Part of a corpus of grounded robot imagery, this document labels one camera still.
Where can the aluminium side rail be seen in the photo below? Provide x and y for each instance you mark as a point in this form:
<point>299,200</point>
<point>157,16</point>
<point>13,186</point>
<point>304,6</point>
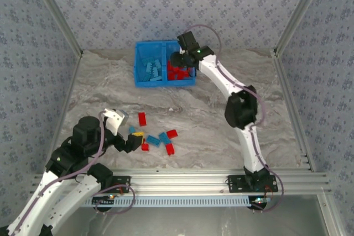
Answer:
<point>285,81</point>
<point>71,81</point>

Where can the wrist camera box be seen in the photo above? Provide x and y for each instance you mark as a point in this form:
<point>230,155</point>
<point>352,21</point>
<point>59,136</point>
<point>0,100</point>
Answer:
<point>181,50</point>
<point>116,120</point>

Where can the blue plastic bin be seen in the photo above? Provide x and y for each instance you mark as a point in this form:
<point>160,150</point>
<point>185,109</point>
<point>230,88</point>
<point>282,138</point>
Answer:
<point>179,83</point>
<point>141,51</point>

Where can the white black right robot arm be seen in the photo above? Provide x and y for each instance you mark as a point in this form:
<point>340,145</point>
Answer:
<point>250,150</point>

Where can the grey metal panel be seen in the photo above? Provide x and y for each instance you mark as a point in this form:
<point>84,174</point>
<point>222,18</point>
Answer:
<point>179,222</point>

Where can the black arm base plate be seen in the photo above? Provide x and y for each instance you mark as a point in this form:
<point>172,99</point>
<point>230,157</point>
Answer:
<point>123,180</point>
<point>235,184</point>

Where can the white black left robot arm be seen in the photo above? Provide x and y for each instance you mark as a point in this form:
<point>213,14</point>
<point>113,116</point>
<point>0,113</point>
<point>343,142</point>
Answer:
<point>80,196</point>

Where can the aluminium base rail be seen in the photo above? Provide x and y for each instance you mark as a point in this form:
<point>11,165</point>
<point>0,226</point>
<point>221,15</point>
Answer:
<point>179,182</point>

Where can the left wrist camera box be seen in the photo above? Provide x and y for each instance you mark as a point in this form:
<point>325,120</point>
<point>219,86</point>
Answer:
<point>116,120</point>

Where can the small circuit board bracket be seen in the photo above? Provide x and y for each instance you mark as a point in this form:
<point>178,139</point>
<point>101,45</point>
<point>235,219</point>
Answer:
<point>260,200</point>
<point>105,200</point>

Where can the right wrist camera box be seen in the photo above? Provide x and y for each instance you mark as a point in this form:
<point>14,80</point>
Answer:
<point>181,50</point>

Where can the aluminium frame post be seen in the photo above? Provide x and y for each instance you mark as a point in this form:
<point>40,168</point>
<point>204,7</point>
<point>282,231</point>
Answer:
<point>58,12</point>
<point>297,12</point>

